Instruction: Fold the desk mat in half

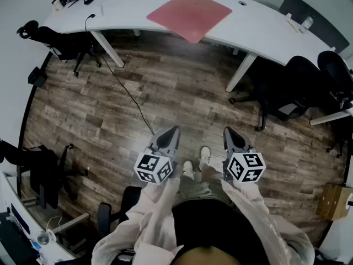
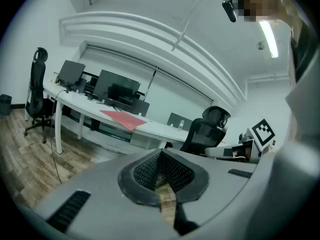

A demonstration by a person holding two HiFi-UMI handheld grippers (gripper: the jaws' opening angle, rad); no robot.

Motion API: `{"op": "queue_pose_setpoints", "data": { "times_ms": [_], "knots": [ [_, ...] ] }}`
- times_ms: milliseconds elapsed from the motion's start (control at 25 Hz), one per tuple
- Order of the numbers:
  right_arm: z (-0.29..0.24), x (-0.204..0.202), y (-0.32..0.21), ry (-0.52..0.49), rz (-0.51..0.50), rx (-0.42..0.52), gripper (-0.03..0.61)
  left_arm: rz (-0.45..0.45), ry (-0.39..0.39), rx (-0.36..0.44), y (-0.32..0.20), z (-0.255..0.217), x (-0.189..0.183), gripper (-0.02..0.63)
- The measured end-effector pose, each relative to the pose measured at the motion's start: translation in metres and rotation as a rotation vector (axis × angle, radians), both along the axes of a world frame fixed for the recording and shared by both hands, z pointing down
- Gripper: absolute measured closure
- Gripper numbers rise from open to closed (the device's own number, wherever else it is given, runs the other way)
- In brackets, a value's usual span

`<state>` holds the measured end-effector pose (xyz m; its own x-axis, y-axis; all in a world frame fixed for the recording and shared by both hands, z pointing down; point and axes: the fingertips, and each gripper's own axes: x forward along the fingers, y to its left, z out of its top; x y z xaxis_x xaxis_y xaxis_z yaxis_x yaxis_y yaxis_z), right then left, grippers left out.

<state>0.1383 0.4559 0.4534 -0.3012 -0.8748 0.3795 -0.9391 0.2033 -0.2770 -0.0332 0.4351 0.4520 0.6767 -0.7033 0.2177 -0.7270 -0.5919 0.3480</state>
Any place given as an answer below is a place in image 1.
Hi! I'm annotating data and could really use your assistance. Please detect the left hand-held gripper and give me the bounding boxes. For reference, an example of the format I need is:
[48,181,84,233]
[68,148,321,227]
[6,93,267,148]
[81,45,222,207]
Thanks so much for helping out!
[133,125,181,186]

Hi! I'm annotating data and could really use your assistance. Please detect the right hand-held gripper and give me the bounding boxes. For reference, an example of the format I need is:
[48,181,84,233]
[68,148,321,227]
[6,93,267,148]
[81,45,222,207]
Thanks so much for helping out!
[222,126,266,184]

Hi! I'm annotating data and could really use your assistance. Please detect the red mat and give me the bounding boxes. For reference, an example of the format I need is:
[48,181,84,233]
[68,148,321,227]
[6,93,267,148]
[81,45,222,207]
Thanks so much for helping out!
[146,0,233,44]

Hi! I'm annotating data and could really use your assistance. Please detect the person's left forearm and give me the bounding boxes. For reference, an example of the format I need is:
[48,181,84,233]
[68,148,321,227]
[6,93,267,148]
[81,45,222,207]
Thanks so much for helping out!
[92,175,185,265]

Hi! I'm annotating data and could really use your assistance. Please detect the person's right forearm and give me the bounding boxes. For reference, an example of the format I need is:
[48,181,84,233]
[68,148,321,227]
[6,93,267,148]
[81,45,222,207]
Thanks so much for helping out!
[220,177,315,265]

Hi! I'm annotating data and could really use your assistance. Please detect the person's right white shoe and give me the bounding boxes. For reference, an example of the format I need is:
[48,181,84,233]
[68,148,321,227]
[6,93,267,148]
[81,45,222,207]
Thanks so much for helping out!
[198,146,212,171]

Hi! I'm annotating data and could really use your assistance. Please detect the person's white shoe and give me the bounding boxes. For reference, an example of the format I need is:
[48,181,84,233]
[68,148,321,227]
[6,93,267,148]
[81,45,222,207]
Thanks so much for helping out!
[198,146,212,171]
[182,160,196,180]

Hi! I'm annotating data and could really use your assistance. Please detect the person's left white shoe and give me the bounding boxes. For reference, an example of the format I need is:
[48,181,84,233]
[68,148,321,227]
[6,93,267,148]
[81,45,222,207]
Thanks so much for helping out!
[182,160,196,180]

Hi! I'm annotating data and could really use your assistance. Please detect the person's legs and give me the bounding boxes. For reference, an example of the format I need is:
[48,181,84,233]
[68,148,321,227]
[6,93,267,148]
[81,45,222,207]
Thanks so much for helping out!
[178,163,233,204]

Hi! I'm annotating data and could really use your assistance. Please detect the white desk leg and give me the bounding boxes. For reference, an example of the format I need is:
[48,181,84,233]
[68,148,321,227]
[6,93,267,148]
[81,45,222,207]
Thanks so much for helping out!
[90,30,125,68]
[225,53,258,93]

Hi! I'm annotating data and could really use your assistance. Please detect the black office chair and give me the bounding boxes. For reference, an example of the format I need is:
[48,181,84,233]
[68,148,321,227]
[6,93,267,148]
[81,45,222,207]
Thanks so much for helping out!
[16,20,103,77]
[317,50,353,113]
[0,139,89,210]
[228,55,344,132]
[97,185,144,259]

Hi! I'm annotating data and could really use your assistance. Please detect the person's torso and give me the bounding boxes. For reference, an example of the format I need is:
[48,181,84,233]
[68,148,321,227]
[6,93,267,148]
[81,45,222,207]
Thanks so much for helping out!
[170,198,272,265]

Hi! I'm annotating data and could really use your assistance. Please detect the white desk beam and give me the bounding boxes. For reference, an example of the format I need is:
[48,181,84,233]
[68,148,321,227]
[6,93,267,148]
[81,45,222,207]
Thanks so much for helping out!
[309,108,353,126]

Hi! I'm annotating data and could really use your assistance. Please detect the cardboard box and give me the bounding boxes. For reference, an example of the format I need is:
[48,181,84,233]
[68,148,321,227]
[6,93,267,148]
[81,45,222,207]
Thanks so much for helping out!
[315,183,353,221]

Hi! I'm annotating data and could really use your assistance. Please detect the yellow strip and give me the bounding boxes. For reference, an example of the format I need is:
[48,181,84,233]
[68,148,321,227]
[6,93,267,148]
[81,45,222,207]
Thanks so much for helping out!
[285,18,301,34]

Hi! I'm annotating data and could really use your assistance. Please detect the clear water bottle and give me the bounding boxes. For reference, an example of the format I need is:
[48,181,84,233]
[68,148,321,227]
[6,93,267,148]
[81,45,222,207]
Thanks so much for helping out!
[299,14,315,34]

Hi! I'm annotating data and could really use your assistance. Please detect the black desk divider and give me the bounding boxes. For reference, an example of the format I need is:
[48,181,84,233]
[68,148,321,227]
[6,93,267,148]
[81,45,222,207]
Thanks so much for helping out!
[279,0,350,54]

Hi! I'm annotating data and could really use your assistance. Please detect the clear glass cup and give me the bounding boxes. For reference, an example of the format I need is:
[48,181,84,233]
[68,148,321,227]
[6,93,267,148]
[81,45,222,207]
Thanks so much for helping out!
[36,230,51,246]

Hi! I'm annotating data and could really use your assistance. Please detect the long black cable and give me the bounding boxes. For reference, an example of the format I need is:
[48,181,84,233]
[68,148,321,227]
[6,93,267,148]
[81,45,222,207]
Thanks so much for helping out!
[84,13,156,136]

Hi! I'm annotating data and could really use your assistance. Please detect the thin white cable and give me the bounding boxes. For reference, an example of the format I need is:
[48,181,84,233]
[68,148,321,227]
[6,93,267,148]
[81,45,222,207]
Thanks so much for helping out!
[45,215,63,233]

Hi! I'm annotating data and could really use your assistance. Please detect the black wall box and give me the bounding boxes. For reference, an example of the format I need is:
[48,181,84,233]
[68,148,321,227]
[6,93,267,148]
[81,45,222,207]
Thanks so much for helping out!
[28,66,47,88]

